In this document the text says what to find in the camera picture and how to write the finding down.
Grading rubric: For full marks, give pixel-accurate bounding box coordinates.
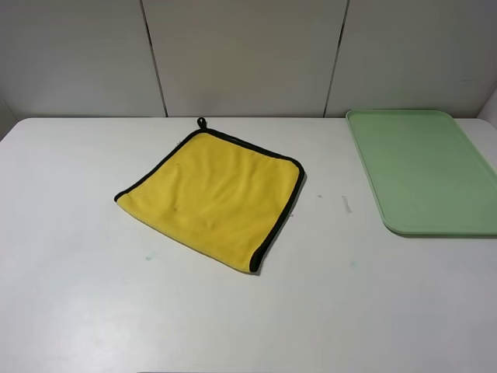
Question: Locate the yellow towel with black trim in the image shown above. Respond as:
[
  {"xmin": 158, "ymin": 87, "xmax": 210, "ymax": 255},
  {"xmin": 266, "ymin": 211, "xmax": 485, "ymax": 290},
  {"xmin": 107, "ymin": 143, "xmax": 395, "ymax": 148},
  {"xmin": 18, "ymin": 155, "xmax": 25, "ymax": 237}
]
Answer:
[{"xmin": 114, "ymin": 117, "xmax": 305, "ymax": 274}]

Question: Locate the light green plastic tray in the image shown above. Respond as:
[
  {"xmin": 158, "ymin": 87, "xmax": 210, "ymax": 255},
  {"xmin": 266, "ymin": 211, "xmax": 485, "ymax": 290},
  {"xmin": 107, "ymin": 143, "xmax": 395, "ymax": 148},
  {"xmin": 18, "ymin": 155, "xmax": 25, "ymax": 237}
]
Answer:
[{"xmin": 346, "ymin": 110, "xmax": 496, "ymax": 236}]

